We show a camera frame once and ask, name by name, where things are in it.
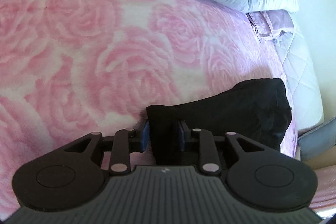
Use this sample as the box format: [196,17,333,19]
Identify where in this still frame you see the white quilted headboard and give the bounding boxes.
[273,0,324,132]

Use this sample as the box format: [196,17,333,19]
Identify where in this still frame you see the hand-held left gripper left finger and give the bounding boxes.
[64,120,151,175]

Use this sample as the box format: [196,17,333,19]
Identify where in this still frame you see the blue-grey pillow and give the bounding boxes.
[298,117,336,161]

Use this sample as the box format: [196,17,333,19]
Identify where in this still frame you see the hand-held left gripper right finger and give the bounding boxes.
[178,120,265,175]

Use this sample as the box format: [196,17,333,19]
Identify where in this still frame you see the black pants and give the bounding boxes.
[146,78,293,165]

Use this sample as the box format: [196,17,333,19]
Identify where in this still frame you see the lavender pillow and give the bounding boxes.
[247,9,296,42]

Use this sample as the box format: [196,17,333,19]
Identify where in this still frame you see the pink floral bed sheet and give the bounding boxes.
[0,0,301,214]

